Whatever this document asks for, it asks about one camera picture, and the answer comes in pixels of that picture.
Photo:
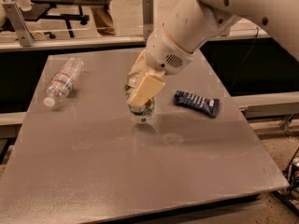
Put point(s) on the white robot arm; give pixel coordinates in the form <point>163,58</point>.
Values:
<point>194,22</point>

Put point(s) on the black rolling desk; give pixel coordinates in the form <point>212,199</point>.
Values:
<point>44,6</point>

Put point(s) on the black wire basket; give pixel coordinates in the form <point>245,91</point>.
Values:
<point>290,196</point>

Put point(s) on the middle metal railing bracket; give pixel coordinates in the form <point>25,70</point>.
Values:
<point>148,17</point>

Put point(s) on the white green 7up can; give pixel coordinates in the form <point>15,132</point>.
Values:
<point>140,114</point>

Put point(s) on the metal railing bracket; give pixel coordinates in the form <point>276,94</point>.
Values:
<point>148,17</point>
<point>18,23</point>

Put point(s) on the left metal railing bracket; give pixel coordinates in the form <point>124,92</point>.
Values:
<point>18,23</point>

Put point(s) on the person in tan trousers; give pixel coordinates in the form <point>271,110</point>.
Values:
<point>103,21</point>

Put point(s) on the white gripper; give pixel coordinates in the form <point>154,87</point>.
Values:
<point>164,54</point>

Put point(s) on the clear plastic water bottle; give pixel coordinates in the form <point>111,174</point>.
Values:
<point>63,82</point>

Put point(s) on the blue rxbar wrapper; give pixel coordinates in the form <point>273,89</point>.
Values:
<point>206,106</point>

